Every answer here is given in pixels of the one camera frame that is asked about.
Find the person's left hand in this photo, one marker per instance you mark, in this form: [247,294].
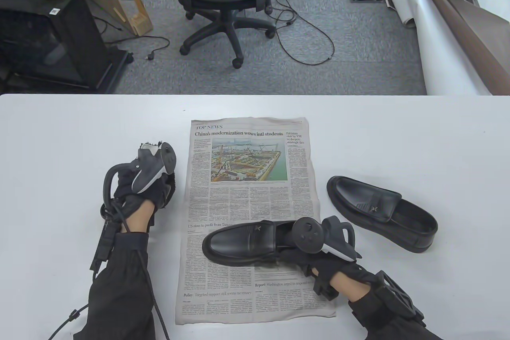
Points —
[128,190]

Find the person's right hand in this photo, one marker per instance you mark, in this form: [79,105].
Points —
[318,266]

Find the person's left thumb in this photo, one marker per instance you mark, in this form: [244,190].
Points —
[163,193]

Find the person's right fingers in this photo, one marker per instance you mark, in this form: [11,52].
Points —
[290,258]

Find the black leather loafer shoe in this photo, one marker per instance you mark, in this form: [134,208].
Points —
[378,208]
[235,242]

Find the person's left forearm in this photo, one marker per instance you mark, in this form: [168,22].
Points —
[119,296]

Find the person's right forearm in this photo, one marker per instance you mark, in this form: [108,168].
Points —
[366,316]

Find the black white left hand controller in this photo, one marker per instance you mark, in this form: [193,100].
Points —
[153,165]

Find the black white hand controller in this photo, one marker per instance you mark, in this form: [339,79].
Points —
[308,234]
[153,165]

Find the black white right hand controller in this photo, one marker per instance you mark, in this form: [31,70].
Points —
[308,234]

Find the newspaper sheet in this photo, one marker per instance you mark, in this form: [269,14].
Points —
[247,196]

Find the black cabinet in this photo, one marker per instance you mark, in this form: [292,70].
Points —
[51,45]

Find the white code sticker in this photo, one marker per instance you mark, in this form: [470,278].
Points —
[54,10]

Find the white rolled sheet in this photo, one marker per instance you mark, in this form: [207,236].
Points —
[438,57]

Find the brown backdrop sheet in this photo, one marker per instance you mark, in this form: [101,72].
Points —
[478,49]

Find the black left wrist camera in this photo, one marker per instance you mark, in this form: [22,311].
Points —
[104,242]

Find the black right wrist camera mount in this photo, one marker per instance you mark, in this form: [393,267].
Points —
[398,296]

